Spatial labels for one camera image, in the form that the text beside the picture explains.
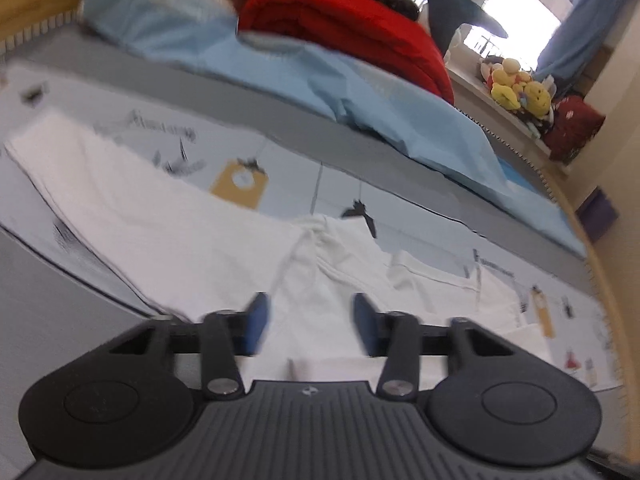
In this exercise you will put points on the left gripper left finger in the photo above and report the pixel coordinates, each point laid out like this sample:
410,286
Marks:
136,395

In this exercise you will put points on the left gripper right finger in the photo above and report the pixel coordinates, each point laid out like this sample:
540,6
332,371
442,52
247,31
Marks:
485,396

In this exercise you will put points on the white long-sleeve shirt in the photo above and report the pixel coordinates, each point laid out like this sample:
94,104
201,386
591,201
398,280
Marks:
190,253

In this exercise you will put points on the purple box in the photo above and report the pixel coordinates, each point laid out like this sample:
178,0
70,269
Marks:
596,214

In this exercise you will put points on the grey printed bed sheet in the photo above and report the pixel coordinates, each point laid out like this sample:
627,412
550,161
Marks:
193,126

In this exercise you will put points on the light blue duvet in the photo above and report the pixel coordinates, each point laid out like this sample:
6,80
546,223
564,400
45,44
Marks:
200,36

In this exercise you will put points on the yellow plush toys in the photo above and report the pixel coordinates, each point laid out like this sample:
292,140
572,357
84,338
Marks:
516,90

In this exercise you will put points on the blue curtain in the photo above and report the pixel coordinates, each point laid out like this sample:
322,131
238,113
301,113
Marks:
577,40

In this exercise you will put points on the dark teal shark plush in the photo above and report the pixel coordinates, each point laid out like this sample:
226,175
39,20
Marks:
446,16

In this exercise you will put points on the red folded blanket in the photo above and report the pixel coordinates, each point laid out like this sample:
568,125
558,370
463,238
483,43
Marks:
363,29

